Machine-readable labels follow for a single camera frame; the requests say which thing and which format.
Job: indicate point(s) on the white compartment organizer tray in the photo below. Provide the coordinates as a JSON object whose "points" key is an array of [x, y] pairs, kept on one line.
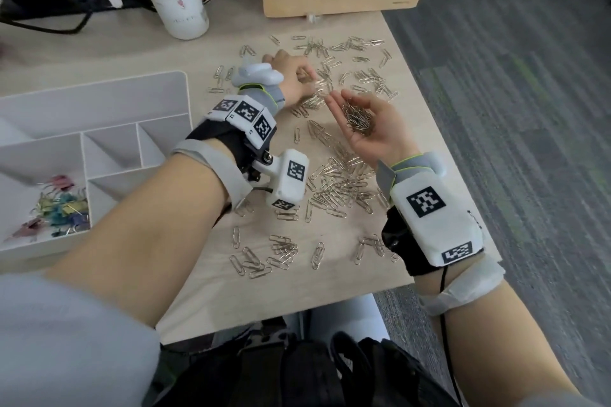
{"points": [[57, 106]]}

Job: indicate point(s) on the black waist harness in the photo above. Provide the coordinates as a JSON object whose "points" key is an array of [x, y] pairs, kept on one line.
{"points": [[296, 373]]}

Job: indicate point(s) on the grey shirt sleeve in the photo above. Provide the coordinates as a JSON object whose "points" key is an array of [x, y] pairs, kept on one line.
{"points": [[563, 399], [71, 344]]}

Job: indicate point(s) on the colourful binder clips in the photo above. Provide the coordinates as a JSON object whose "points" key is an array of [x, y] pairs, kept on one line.
{"points": [[57, 208]]}

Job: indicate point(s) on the person's left forearm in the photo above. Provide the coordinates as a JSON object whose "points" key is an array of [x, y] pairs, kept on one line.
{"points": [[138, 240]]}

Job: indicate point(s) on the person's left hand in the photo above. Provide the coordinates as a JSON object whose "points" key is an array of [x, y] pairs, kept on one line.
{"points": [[293, 80]]}

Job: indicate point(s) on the person's legs in jeans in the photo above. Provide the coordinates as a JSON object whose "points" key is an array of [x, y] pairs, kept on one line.
{"points": [[343, 321]]}

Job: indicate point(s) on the white hand tracker puck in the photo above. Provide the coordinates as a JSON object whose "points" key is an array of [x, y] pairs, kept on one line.
{"points": [[258, 74]]}

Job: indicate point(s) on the grey knit wristband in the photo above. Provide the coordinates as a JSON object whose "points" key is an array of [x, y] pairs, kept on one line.
{"points": [[389, 173], [267, 99]]}

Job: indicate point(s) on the person's right forearm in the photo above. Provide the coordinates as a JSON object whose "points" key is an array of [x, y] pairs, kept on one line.
{"points": [[501, 349]]}

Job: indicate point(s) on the small clear plastic piece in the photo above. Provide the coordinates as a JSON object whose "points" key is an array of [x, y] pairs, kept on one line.
{"points": [[311, 18]]}

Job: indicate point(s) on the pile of silver paper clips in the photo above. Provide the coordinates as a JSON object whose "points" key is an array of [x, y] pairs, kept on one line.
{"points": [[334, 187]]}

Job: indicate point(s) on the person's right hand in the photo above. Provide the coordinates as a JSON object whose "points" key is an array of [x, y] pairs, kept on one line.
{"points": [[389, 135]]}

